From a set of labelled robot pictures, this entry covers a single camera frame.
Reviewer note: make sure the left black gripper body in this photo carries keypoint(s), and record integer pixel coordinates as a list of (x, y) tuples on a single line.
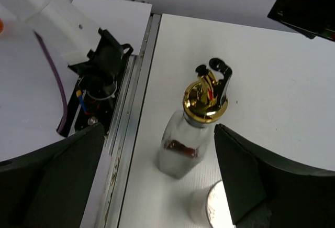
[(311, 18)]

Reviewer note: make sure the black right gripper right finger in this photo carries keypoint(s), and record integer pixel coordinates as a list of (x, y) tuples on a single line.
[(264, 189)]

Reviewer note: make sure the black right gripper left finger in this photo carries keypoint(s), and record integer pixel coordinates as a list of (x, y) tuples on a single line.
[(49, 187)]

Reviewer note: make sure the dark-sauce glass bottle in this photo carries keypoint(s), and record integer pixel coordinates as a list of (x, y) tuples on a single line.
[(190, 130)]

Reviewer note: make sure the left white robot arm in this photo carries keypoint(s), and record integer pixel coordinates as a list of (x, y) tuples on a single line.
[(77, 38)]

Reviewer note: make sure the silver-lid white shaker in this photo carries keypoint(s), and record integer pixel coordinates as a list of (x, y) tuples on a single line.
[(209, 207)]

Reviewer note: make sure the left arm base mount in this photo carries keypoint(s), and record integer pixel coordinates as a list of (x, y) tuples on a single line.
[(96, 91)]

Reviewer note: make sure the aluminium table frame rail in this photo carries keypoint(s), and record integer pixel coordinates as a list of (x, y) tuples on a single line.
[(107, 193)]

